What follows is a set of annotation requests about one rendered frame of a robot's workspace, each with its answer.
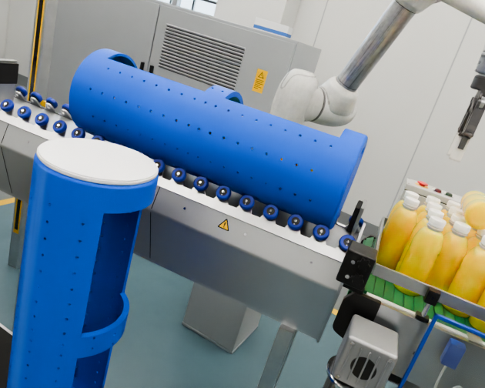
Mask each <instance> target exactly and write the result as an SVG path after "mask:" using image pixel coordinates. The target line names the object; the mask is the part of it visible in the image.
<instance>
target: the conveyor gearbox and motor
mask: <svg viewBox="0 0 485 388"><path fill-rule="evenodd" d="M398 347H399V334H398V333H397V332H395V331H393V330H391V329H388V328H386V327H384V326H381V325H380V324H377V323H375V322H373V321H370V320H368V319H366V318H363V317H361V316H359V315H356V314H355V315H353V317H352V319H351V321H350V324H349V326H348V328H347V330H346V333H345V335H344V337H343V340H342V342H341V344H340V346H339V349H338V352H337V354H336V355H335V356H332V357H331V358H330V359H329V361H328V363H327V364H326V372H327V375H328V376H327V378H326V381H325V383H324V385H323V388H385V385H386V382H387V380H388V378H389V376H390V374H391V372H392V370H393V368H394V366H395V364H396V361H397V360H398Z"/></svg>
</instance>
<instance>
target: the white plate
mask: <svg viewBox="0 0 485 388"><path fill-rule="evenodd" d="M37 156H38V158H39V160H40V161H41V162H42V163H43V164H45V165H46V166H48V167H49V168H50V169H53V170H55V171H56V172H59V173H61V174H63V175H66V176H69V177H72V178H75V179H80V180H83V181H86V182H94V183H99V184H106V185H114V186H131V185H138V184H143V183H146V182H149V181H151V180H153V179H154V178H155V177H156V176H157V175H158V171H159V170H158V167H157V165H156V164H155V163H154V162H153V161H152V160H151V159H150V158H149V157H147V156H145V155H143V154H142V153H140V152H137V151H135V150H133V149H130V148H127V147H125V146H122V145H117V144H114V143H110V142H104V141H99V140H94V139H80V138H63V139H52V140H48V141H46V142H43V143H42V144H41V145H40V146H39V147H38V148H37Z"/></svg>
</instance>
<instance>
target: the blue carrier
mask: <svg viewBox="0 0 485 388"><path fill-rule="evenodd" d="M102 93H103V94H102ZM126 102H127V103H126ZM69 110H70V114H71V117H72V120H73V122H74V123H75V124H76V126H77V127H79V128H83V129H84V130H85V132H87V133H88V134H91V135H101V136H102V137H103V138H104V140H106V141H108V142H111V143H121V144H122V145H123V146H125V147H127V148H130V149H133V150H135V151H140V152H142V153H143V154H144V155H145V156H147V157H149V158H150V159H154V160H155V159H161V160H162V161H163V162H164V163H165V164H166V165H168V166H171V167H173V168H175V169H176V168H183V169H184V170H185V171H186V173H188V174H190V175H193V176H196V177H199V176H204V177H206V178H207V179H208V181H209V182H211V183H213V184H216V185H218V186H228V187H229V188H230V189H231V191H233V192H236V193H239V194H240V195H243V196H244V195H251V196H252V197H253V198H254V200H256V201H258V202H261V203H263V204H266V205H269V204H273V205H275V206H277V207H278V209H279V210H281V211H283V212H286V213H289V214H290V215H292V214H299V215H301V216H302V217H303V219H304V220H306V221H308V222H311V223H313V224H316V225H319V224H323V225H326V226H327V227H328V228H329V229H332V228H333V227H334V225H335V223H336V221H337V219H338V217H339V215H340V212H341V210H342V208H343V205H344V202H345V201H346V197H347V196H348V193H349V191H350V188H351V185H352V184H353V180H354V178H355V175H356V172H357V170H358V168H359V165H360V162H361V159H362V157H363V153H364V151H365V148H366V144H367V140H368V137H367V135H364V134H362V133H359V132H355V131H353V130H350V129H344V131H343V133H342V135H341V136H340V137H336V136H334V135H330V134H328V133H325V132H321V131H319V130H316V129H312V128H310V127H307V126H304V125H300V124H299V123H296V122H292V121H289V120H287V119H283V118H280V117H278V116H275V115H271V114H269V113H267V112H263V111H260V110H258V109H254V108H251V107H249V106H246V105H243V98H242V96H241V95H240V94H239V93H238V92H236V91H233V90H231V89H227V88H224V87H222V86H219V85H214V86H211V87H210V88H208V89H207V90H205V91H202V90H199V89H195V88H193V87H190V86H187V85H183V84H181V83H178V82H175V81H173V80H170V79H166V78H163V77H161V76H158V75H154V74H152V73H149V72H146V71H143V70H141V69H138V68H137V66H136V64H135V62H134V61H133V59H132V58H131V57H129V56H128V55H125V54H122V53H120V52H116V51H113V50H111V49H107V48H103V49H99V50H97V51H94V52H93V53H91V54H90V55H88V56H87V57H86V58H85V59H84V60H83V62H82V63H81V64H80V66H79V67H78V69H77V70H76V72H75V75H74V77H73V80H72V84H71V87H70V91H69ZM151 111H152V112H151ZM163 116H165V117H163ZM176 120H178V121H176ZM256 121H257V122H256ZM189 125H190V126H189ZM199 128H200V130H199ZM210 133H211V134H210ZM300 136H301V137H300ZM224 137H225V139H223V138H224ZM237 143H239V144H237ZM330 147H331V148H330ZM252 148H253V150H252ZM266 153H268V155H266ZM280 159H283V160H282V161H281V160H280ZM296 164H298V166H296ZM311 169H312V170H313V171H312V172H311Z"/></svg>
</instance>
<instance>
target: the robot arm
mask: <svg viewBox="0 0 485 388"><path fill-rule="evenodd" d="M438 2H444V3H446V4H448V5H449V6H451V7H453V8H455V9H457V10H459V11H460V12H462V13H464V14H466V15H469V16H470V17H471V18H474V19H476V20H477V21H479V22H482V23H483V24H485V0H392V1H391V3H390V5H389V6H388V7H387V9H386V11H385V12H384V13H383V14H382V16H381V17H380V19H379V20H378V21H377V23H376V24H375V25H374V26H373V28H372V30H371V31H370V33H369V34H368V35H367V37H366V38H365V39H364V40H363V42H362V44H361V45H360V46H359V48H358V49H357V50H356V52H355V53H354V54H353V56H352V58H351V59H350V60H349V61H348V63H347V64H346V66H345V67H344V68H343V70H342V71H341V73H340V74H339V75H338V76H334V77H332V78H330V79H329V80H327V81H326V82H324V83H323V84H322V85H321V86H320V87H319V86H318V84H319V82H318V79H317V77H316V76H315V75H314V74H313V73H311V72H308V71H306V70H302V69H293V70H291V71H289V72H288V73H287V74H286V76H285V77H284V78H283V80H282V81H281V83H280V84H279V87H278V89H277V91H276V94H275V97H274V100H273V103H272V106H271V110H270V113H269V114H271V115H275V116H278V117H280V118H283V119H287V120H289V121H292V122H296V123H299V124H300V125H303V123H304V122H308V121H309V122H313V123H316V124H318V125H325V126H330V127H338V126H342V125H346V124H348V123H350V122H351V121H352V120H353V118H354V116H355V114H356V100H357V99H358V90H357V89H358V88H359V87H360V85H361V84H362V83H363V81H364V80H365V78H366V77H367V76H368V75H369V74H370V72H371V71H372V70H373V68H374V67H375V66H376V64H377V63H378V61H379V60H380V59H381V58H382V57H383V55H384V54H385V53H386V51H387V50H388V49H389V47H390V46H391V45H392V44H393V43H394V41H395V40H396V38H397V37H398V36H399V34H400V33H401V32H402V31H403V30H404V28H405V27H406V26H407V24H408V23H409V22H410V20H411V19H412V17H413V16H414V15H415V14H419V13H421V12H422V11H424V10H425V9H426V8H428V7H429V6H431V5H432V4H436V3H438ZM474 71H475V72H477V73H479V74H478V75H475V76H474V78H473V81H472V83H471V85H470V87H471V88H472V89H475V90H478V92H477V93H476V95H475V97H472V99H471V100H470V104H469V106H468V108H467V111H466V113H465V115H464V117H463V120H462V122H461V123H460V126H459V127H458V131H457V133H456V135H455V137H454V140H453V142H452V144H451V146H450V149H449V151H448V153H447V155H448V156H449V159H451V160H453V161H456V162H460V161H461V159H462V157H463V154H464V153H465V151H466V149H467V146H468V144H469V142H470V139H471V138H473V136H474V133H475V131H476V129H477V126H478V125H479V122H480V120H481V118H482V116H483V113H484V111H485V46H484V49H483V52H482V53H481V57H480V59H479V61H478V63H477V67H476V69H475V70H474Z"/></svg>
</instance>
